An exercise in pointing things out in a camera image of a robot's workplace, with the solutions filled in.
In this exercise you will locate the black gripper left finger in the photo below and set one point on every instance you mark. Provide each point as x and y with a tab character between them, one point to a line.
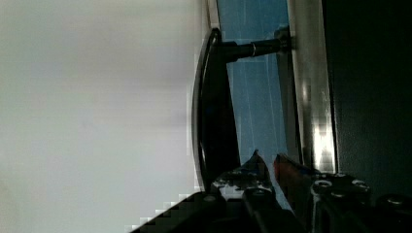
250	175

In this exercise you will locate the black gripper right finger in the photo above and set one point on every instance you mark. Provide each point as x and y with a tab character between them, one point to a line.
295	181

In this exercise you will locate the black toaster oven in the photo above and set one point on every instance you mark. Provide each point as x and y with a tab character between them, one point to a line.
352	72

